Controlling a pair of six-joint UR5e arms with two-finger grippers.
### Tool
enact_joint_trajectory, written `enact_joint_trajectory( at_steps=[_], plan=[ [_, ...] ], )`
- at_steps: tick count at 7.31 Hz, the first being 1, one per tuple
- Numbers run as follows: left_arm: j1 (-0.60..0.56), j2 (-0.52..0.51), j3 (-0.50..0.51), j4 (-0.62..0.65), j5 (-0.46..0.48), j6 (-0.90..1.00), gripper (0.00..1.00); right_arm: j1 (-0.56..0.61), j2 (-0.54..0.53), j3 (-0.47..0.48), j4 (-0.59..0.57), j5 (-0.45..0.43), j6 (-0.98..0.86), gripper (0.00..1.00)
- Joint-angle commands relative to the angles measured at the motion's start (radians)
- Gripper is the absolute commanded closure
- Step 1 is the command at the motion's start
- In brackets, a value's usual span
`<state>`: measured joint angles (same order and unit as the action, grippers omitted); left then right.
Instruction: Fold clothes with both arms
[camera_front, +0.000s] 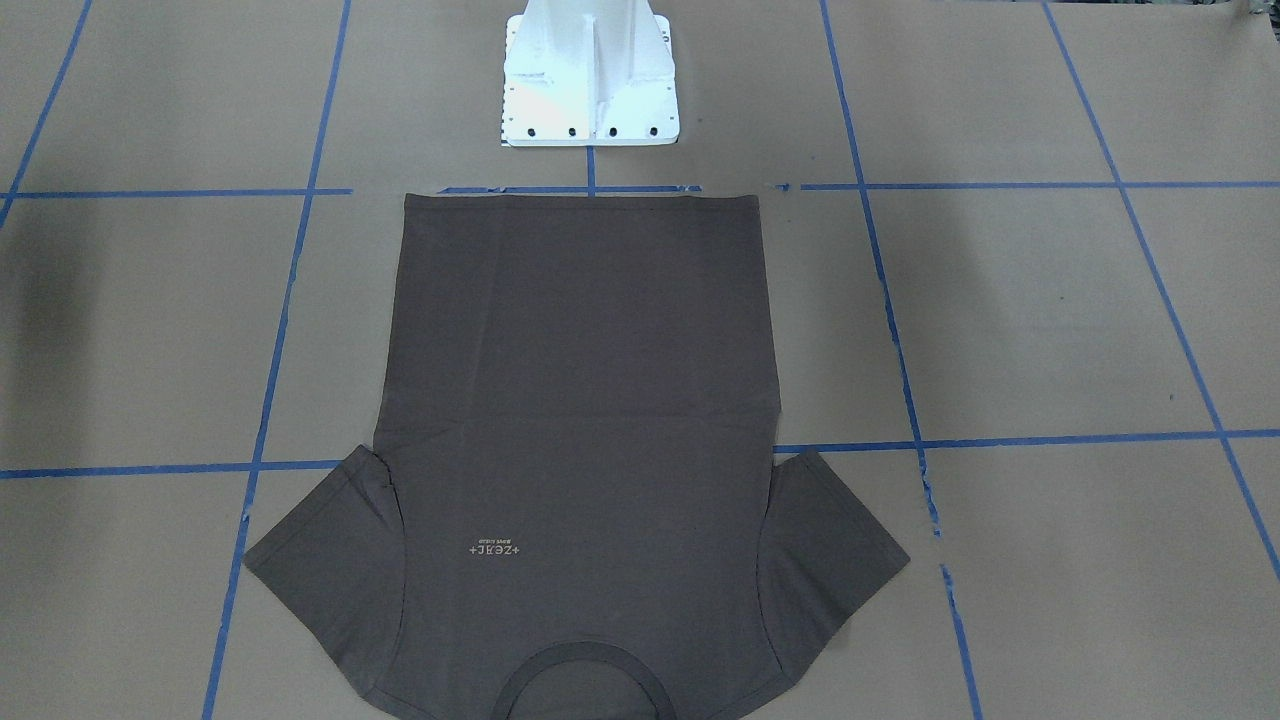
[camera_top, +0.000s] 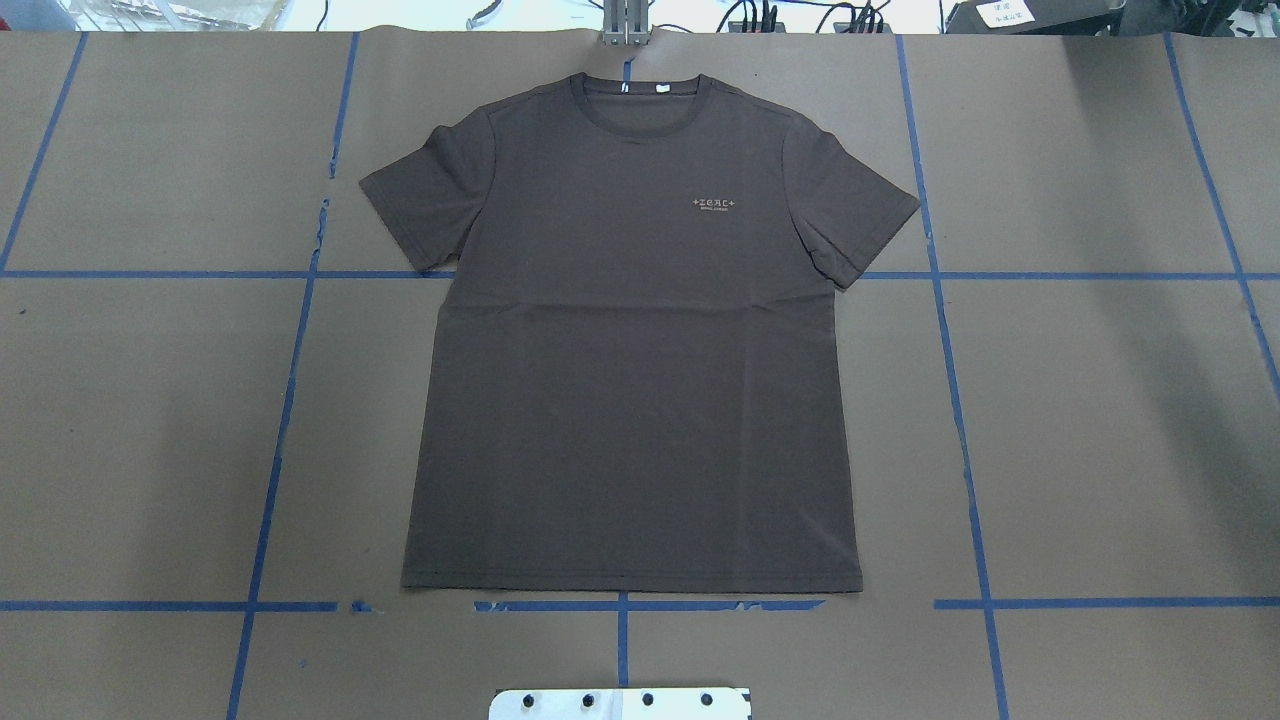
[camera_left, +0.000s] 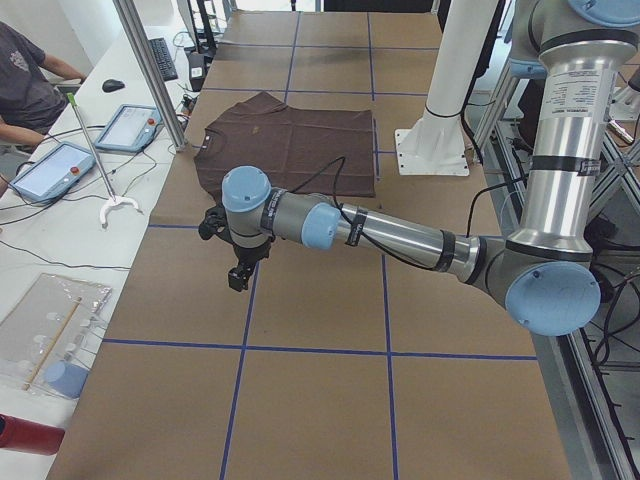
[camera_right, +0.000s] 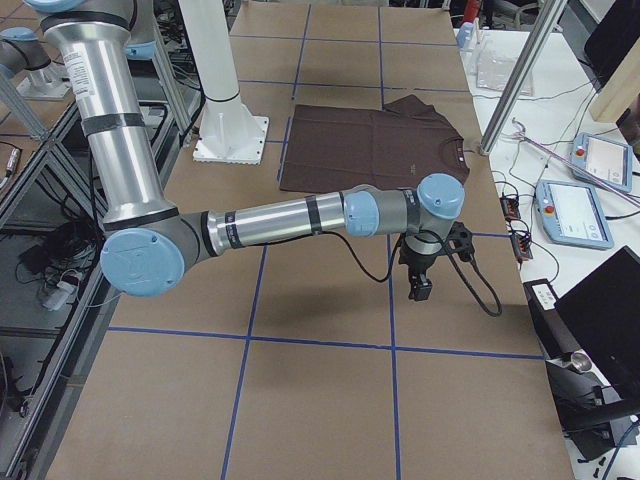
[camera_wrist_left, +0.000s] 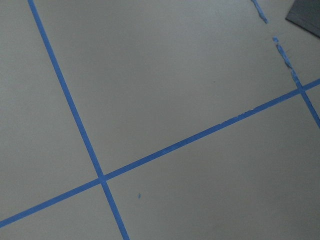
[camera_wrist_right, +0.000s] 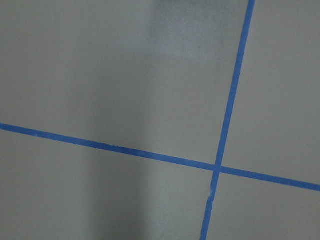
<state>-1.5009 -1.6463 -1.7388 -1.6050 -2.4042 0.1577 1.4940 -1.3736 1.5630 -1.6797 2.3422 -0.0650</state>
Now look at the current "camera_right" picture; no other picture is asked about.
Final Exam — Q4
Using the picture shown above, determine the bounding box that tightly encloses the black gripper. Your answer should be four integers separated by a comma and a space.
399, 238, 439, 301

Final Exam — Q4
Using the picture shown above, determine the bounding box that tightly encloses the brown t-shirt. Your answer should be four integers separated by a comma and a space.
280, 95, 470, 193

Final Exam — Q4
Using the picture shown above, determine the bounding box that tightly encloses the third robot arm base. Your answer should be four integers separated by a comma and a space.
1, 27, 70, 101

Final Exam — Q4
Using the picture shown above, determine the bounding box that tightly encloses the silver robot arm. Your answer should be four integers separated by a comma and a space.
32, 1, 470, 301

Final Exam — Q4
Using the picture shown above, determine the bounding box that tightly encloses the black box with label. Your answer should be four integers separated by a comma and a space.
523, 279, 582, 359

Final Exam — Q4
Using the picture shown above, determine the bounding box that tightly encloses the near blue teach pendant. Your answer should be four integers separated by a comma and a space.
535, 180, 614, 250

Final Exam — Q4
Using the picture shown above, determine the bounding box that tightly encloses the blue teach pendant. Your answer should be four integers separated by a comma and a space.
535, 180, 614, 250
570, 132, 634, 193

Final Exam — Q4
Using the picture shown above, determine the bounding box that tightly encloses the white grabber stick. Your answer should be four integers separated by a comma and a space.
512, 118, 631, 194

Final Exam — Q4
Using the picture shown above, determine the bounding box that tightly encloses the black computer monitor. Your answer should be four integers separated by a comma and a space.
555, 246, 639, 398

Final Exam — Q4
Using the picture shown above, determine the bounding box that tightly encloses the far blue teach pendant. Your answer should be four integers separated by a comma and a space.
570, 132, 634, 193

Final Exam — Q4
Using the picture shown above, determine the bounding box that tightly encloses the clear plastic bag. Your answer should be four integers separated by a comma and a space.
475, 46, 517, 91

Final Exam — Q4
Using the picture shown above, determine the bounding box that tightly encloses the red cylinder bottle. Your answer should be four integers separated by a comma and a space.
462, 0, 482, 23

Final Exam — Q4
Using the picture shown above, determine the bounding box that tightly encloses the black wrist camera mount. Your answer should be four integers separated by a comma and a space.
447, 221, 475, 263

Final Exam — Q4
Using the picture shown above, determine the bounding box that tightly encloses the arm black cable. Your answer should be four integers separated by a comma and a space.
319, 227, 503, 317

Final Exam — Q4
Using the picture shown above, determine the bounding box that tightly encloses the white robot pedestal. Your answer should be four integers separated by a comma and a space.
179, 0, 269, 165

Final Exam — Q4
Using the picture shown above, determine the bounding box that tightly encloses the aluminium frame post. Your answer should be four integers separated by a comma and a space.
480, 0, 568, 155

